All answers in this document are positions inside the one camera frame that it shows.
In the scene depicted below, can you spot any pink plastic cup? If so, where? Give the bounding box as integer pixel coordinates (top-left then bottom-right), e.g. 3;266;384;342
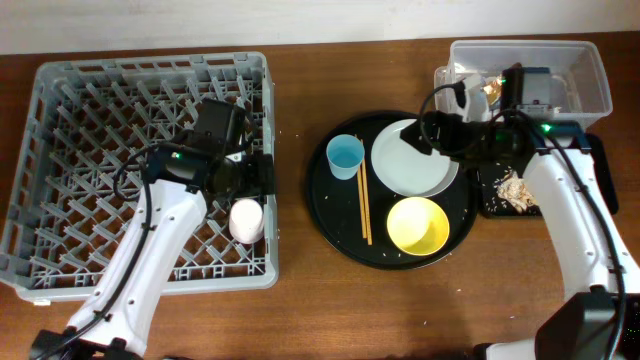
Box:
229;199;264;244

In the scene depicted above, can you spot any food scraps pile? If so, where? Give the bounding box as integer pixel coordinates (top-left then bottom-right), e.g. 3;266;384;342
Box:
495;170;537;214

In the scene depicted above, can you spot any light blue plastic cup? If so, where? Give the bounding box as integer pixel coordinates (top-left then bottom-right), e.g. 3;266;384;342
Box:
326;134;365;180

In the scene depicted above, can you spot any yellow plastic bowl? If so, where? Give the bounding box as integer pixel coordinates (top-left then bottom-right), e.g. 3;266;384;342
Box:
386;197;450;256

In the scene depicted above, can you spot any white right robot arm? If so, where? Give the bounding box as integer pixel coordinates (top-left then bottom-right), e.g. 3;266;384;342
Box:
400;64;639;360

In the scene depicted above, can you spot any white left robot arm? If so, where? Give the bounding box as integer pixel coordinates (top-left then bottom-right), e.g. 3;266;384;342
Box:
29;99;275;359

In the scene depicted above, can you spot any clear plastic waste bin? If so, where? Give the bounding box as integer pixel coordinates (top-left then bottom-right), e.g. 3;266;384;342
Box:
434;40;613;129

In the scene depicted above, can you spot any grey round plate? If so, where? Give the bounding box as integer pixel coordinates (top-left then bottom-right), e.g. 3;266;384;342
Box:
370;119;459;197

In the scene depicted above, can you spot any gold foil wrapper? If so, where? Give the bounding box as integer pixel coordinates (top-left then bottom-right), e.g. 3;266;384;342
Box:
483;75;503;106

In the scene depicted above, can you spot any black rectangular tray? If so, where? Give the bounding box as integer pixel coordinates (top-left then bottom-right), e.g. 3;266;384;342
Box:
476;133;619;218

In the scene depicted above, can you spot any left wooden chopstick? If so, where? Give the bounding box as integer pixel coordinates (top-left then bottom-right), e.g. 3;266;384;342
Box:
356;153;367;241

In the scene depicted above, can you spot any wooden chopstick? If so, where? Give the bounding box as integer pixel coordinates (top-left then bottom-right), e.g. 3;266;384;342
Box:
360;151;373;246
356;153;367;241

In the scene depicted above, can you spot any round black tray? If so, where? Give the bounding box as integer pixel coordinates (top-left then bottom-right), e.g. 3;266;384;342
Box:
305;110;480;270

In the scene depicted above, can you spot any right wooden chopstick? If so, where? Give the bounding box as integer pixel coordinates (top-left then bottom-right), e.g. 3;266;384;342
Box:
360;151;373;246

